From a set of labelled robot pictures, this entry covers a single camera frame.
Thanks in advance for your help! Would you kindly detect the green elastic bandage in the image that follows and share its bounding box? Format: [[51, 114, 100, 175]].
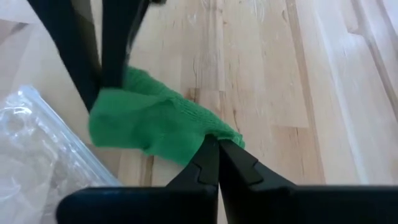
[[88, 65, 246, 167]]

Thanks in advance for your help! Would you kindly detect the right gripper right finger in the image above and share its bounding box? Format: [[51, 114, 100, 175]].
[[219, 139, 398, 224]]

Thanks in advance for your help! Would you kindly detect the clear plastic bag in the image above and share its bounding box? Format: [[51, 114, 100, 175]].
[[0, 83, 123, 224]]

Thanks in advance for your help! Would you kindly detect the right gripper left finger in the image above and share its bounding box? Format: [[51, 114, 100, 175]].
[[55, 134, 220, 224]]

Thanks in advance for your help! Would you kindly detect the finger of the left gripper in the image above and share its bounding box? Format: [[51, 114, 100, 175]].
[[101, 0, 150, 90], [27, 0, 102, 111]]

